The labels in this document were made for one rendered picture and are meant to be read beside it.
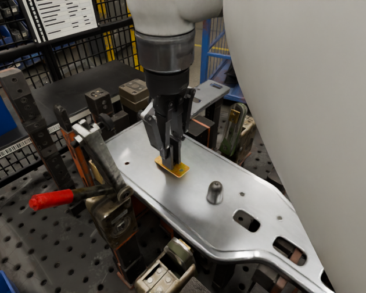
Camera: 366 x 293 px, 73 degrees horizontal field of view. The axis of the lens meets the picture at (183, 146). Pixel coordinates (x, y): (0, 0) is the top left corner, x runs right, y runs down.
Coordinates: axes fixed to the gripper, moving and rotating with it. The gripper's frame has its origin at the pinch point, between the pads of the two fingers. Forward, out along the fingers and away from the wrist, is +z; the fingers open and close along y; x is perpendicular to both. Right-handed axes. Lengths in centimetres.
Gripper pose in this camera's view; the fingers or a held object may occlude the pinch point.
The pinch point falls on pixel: (171, 152)
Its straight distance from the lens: 54.1
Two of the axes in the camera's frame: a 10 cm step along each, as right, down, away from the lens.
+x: -7.4, -4.6, 4.9
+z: 0.0, 7.3, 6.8
